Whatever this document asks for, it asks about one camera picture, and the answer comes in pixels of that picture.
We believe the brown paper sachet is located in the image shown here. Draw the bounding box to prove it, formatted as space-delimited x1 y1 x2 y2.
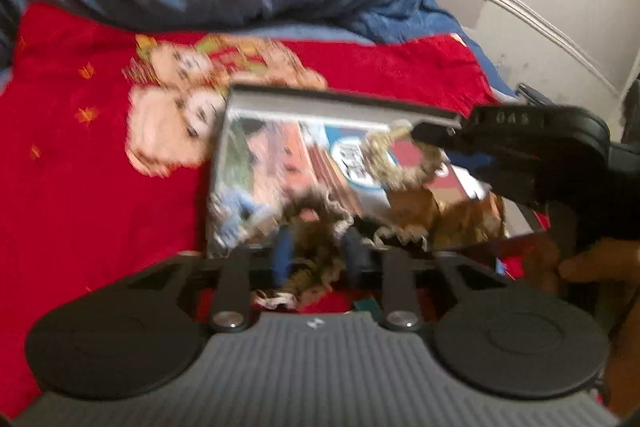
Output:
373 186 440 251
431 192 506 251

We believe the person's hand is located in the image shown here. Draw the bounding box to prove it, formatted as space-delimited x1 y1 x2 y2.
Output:
523 239 639 417

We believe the black cardboard box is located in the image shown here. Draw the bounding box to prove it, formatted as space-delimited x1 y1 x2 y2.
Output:
205 82 551 260

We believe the red embroidered quilt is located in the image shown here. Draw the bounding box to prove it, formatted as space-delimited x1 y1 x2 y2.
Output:
1 3 495 417

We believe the cream lace scrunchie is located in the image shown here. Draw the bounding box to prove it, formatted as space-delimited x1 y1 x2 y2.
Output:
360 121 445 191

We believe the colourful history book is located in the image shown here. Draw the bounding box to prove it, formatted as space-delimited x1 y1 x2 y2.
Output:
207 112 504 256

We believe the blue lace scrunchie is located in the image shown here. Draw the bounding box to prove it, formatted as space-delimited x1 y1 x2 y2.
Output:
208 187 269 251

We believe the black white lace scrunchie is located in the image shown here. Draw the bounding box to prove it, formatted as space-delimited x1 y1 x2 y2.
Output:
253 185 354 311

